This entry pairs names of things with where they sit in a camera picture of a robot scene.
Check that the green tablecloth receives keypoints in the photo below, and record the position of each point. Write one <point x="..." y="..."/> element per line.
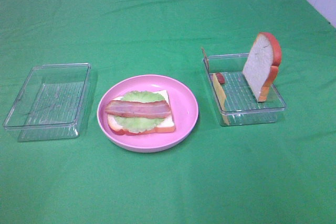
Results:
<point x="281" y="172"/>

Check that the green lettuce leaf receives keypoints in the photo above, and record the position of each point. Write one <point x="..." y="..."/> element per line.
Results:
<point x="138" y="125"/>

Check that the bread slice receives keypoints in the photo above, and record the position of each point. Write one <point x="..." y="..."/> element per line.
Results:
<point x="262" y="65"/>
<point x="167" y="126"/>

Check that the yellow cheese slice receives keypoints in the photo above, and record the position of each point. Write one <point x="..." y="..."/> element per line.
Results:
<point x="221" y="98"/>

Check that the clear plastic tray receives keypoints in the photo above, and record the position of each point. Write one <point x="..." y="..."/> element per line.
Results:
<point x="51" y="103"/>
<point x="241" y="106"/>

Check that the clear left plastic tray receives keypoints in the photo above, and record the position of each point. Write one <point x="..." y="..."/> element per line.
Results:
<point x="51" y="103"/>

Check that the bacon strip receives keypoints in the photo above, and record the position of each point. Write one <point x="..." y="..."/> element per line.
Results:
<point x="131" y="109"/>
<point x="220" y="78"/>

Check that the pink round plate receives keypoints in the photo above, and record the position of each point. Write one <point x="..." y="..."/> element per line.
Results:
<point x="184" y="108"/>

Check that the clear right plastic tray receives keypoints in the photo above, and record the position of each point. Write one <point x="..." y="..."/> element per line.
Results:
<point x="241" y="106"/>

